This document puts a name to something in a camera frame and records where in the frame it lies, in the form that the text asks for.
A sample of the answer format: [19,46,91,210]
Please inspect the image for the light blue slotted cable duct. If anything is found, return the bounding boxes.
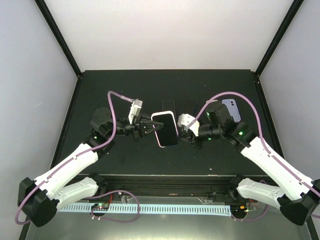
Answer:
[60,202,232,217]

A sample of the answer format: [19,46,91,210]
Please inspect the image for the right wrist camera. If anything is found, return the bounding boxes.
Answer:
[177,113,200,137]

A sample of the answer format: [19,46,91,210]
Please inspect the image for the blue phone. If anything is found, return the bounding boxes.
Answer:
[179,98,197,116]

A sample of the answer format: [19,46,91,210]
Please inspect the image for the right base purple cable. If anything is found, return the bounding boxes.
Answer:
[231,179,270,223]

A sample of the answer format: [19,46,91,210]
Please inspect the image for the small circuit board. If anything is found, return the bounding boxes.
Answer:
[90,203,110,211]

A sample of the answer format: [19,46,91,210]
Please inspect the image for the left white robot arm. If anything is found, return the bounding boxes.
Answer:
[17,107,164,227]

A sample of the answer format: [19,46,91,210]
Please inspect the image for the black frame post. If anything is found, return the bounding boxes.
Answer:
[34,0,82,78]
[255,0,304,77]

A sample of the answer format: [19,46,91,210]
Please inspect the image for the teal phone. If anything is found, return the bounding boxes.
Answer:
[161,100,176,112]

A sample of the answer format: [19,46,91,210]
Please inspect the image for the left black frame post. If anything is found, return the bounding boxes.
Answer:
[34,0,82,78]

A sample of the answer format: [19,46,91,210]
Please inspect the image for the black aluminium front rail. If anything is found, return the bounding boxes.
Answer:
[97,174,236,199]

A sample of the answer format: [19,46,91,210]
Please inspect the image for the lavender phone case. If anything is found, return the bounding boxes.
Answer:
[221,98,241,123]

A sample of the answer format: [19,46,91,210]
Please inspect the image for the right black frame post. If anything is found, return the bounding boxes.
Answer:
[255,0,304,77]

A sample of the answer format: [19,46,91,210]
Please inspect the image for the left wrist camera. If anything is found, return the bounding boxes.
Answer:
[128,99,143,124]

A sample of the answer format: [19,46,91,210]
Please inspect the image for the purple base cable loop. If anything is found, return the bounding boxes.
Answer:
[89,189,141,223]

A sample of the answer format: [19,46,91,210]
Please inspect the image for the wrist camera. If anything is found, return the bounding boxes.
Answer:
[177,113,200,137]
[128,99,143,124]

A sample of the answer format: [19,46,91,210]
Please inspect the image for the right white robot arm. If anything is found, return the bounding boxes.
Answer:
[177,100,320,226]

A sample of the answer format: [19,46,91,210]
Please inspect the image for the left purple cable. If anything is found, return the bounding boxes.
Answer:
[14,91,137,225]

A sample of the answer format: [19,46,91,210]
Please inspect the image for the pink cased phone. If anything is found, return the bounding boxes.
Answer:
[151,110,179,148]

